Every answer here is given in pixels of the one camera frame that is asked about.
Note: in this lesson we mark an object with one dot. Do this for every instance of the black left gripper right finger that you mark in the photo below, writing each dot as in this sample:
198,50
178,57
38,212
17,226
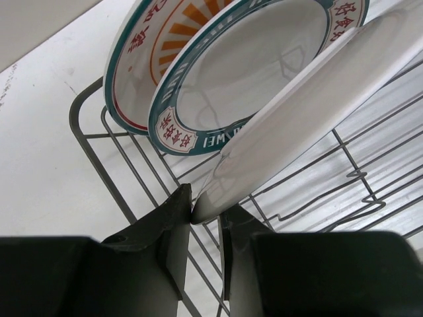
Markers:
366,273

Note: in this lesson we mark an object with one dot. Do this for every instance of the orange sunburst plate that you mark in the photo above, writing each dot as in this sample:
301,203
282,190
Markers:
148,41
326,92

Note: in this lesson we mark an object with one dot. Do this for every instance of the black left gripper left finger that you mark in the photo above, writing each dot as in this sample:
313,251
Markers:
138,271

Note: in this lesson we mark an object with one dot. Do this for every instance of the grey wire dish rack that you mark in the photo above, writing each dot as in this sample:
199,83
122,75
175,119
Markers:
366,174

